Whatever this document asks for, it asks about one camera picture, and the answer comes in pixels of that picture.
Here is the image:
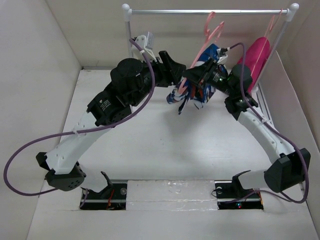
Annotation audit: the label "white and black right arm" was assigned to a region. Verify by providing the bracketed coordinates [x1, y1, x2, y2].
[183, 59, 311, 197]

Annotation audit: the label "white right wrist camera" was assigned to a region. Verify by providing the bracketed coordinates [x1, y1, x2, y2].
[216, 47, 230, 65]

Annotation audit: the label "aluminium rail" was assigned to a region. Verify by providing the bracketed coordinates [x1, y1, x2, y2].
[256, 83, 274, 125]

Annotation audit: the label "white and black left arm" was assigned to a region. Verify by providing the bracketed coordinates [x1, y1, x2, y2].
[36, 50, 186, 199]

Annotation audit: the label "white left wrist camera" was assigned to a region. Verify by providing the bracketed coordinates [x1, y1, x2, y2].
[131, 31, 157, 62]

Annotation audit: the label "blue patterned trousers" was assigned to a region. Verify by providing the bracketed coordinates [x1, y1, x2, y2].
[166, 43, 220, 114]

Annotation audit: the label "white clothes rack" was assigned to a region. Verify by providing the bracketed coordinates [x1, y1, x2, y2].
[121, 2, 300, 93]

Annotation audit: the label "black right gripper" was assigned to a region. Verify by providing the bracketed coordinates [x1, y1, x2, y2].
[182, 57, 236, 97]

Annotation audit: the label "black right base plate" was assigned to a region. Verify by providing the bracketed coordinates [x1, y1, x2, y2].
[211, 181, 264, 210]

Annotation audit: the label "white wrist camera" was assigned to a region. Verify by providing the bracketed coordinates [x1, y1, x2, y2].
[216, 47, 230, 65]
[131, 31, 157, 62]

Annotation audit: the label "magenta garment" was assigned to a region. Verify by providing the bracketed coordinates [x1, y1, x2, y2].
[244, 36, 270, 93]

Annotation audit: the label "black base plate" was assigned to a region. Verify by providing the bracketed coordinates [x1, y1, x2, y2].
[211, 181, 264, 210]
[79, 181, 128, 211]

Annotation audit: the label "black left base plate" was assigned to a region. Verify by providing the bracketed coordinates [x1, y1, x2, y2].
[79, 181, 128, 211]

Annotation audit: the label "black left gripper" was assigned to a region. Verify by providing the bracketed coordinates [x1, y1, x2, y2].
[129, 50, 186, 107]

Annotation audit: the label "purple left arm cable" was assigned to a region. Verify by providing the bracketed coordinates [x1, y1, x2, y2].
[3, 38, 157, 205]

